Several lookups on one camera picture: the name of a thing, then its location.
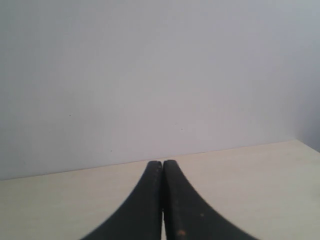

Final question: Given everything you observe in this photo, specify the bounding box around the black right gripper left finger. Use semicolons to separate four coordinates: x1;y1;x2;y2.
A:
84;161;163;240

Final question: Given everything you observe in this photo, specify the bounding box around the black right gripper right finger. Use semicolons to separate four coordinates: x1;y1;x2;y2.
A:
162;160;255;240

